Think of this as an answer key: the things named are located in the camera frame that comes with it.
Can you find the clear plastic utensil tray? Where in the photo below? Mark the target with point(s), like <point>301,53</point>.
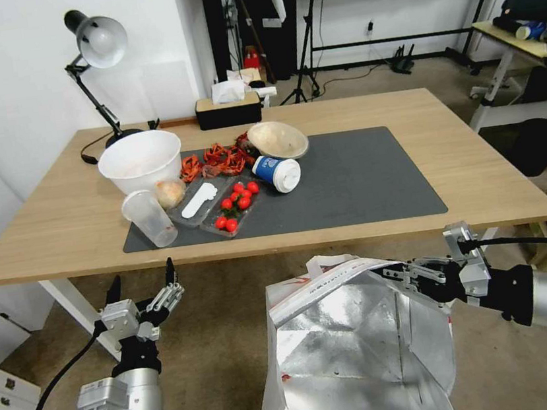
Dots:
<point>212,192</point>

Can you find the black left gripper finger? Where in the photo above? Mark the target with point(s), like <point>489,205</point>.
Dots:
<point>165,300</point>
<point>114,290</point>

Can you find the black wifi router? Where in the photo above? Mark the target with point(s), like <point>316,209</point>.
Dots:
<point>403,63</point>

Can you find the black tissue box wooden lid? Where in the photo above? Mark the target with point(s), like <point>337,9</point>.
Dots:
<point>228,113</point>

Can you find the red crayfish shell pile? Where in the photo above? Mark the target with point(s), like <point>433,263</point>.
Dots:
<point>231,166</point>

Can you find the red box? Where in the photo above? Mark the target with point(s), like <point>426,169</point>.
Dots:
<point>250,59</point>

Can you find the white foil-lined delivery bag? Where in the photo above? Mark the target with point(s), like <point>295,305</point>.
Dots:
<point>339,336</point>

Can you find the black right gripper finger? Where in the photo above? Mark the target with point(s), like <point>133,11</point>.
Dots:
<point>428,266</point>
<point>415,287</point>

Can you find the black wall power adapter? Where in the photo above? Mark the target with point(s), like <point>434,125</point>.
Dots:
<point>370,27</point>

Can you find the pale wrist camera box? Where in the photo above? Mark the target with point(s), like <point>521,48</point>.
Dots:
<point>473,265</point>
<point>120,319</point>

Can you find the beige paper bowl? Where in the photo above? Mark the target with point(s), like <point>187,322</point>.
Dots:
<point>278,139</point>

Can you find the dark crayfish shell piece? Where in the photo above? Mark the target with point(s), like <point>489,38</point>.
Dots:
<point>246,142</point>

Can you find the small white box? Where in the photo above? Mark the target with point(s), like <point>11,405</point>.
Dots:
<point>267,91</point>

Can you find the red crayfish shell piece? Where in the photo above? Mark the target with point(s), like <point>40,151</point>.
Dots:
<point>216,152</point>
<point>190,167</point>

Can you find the red cherry tomato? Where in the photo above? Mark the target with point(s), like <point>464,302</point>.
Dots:
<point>235,197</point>
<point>244,203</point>
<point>253,187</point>
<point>231,225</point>
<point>247,194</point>
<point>239,187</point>
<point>221,222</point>
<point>226,204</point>

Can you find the clear plastic cup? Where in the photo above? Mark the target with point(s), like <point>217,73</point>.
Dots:
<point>148,220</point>

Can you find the white tissue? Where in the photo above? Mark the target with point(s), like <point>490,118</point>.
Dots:
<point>227,90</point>

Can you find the black tripod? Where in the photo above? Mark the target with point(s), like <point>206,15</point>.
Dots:
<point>303,61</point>

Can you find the white plastic utensil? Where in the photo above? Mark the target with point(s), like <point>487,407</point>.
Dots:
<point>198,201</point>

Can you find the side table with white legs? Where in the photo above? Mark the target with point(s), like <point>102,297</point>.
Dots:
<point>501,67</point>

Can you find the clear plastic tomato tray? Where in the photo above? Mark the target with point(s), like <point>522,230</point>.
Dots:
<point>242,216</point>

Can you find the dark grey desk mat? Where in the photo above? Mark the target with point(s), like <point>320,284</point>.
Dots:
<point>350,180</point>

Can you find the round bun in plastic wrap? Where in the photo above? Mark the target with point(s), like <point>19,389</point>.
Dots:
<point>170,192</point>

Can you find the black desk lamp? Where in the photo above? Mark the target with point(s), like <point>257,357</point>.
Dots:
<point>101,36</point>

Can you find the blue white paper coffee cup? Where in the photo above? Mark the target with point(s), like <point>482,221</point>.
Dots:
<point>274,169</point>

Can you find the wooden table with white legs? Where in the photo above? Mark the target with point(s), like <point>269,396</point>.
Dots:
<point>441,109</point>

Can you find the large white plastic bowl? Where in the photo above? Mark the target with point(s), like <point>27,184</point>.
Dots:
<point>147,150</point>

